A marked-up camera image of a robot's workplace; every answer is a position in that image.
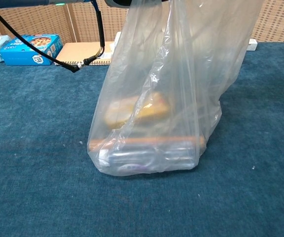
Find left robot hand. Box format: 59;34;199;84
105;0;169;8

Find clear plastic bag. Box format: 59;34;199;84
87;0;265;176

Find long white wrapped package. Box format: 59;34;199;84
114;31;123;50

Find orange spiral notebook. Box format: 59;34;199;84
54;41;114;66

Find woven folding screen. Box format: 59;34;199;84
0;0;284;43

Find blue cookie box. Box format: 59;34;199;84
0;34;64;66

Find yellow snack packet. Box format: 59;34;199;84
104;92;170;129

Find brown sausage stick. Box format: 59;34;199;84
89;137;206;153

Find clear water bottle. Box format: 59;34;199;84
99;142;197;173

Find blue table mat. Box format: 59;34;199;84
0;41;284;237

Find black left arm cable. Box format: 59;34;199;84
0;0;106;73

